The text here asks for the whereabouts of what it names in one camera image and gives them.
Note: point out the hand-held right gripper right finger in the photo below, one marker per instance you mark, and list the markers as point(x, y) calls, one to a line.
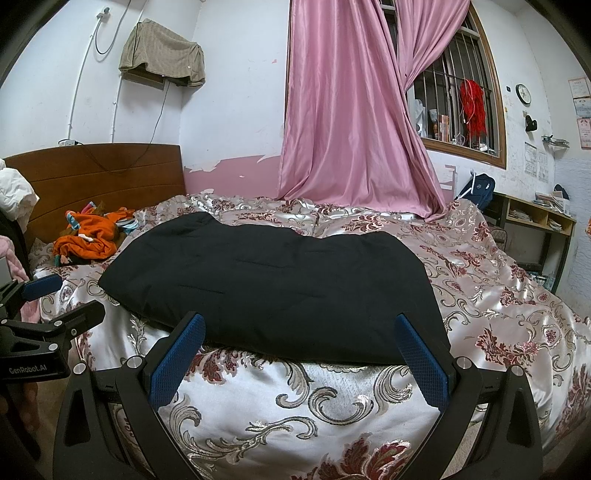
point(422, 364)

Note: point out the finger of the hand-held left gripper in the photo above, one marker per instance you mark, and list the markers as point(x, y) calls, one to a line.
point(44, 287)
point(81, 318)

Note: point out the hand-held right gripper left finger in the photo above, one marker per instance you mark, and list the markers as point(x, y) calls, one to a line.
point(178, 362)

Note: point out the black jacket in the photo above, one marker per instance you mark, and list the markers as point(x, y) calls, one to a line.
point(277, 286)

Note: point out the pink fluffy cloth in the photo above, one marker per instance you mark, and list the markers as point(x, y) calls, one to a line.
point(9, 247)

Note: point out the orange garment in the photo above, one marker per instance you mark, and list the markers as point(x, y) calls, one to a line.
point(87, 240)

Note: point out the white bedding bundle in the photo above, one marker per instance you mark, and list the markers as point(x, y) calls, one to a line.
point(16, 194)

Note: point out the floral satin quilt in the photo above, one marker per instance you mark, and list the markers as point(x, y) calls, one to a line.
point(498, 300)

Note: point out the wooden headboard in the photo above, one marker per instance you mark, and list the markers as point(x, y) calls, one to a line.
point(115, 184)

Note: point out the white power strip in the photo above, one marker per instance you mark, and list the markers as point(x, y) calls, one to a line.
point(67, 142)

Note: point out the black mesh chair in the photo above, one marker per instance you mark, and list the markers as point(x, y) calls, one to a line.
point(498, 237)

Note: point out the wooden shelf desk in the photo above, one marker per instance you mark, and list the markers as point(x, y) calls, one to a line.
point(568, 258)

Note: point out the dark blue backpack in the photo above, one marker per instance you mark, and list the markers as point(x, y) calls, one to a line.
point(480, 189)

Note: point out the barred wooden window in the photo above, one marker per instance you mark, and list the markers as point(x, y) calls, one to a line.
point(498, 138)

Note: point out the red garment at window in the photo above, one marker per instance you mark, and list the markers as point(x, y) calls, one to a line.
point(473, 110)

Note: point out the pink curtain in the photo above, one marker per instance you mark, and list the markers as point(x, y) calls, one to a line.
point(346, 115)

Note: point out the red floral wall sticker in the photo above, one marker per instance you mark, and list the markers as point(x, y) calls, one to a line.
point(588, 233)

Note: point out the wooden wall shelf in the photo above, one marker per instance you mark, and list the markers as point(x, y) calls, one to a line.
point(138, 77)

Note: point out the wall calendar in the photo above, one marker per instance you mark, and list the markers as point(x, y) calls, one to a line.
point(538, 161)

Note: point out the metal wall rack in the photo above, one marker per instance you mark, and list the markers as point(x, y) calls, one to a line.
point(555, 142)

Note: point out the black wall ornament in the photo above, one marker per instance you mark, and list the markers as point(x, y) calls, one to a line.
point(531, 122)

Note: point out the white wall socket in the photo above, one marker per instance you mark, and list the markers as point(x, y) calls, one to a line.
point(103, 14)

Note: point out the pink wall certificate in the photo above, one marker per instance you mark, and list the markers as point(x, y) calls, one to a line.
point(585, 134)

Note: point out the round wall clock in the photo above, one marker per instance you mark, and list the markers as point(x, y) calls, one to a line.
point(523, 93)

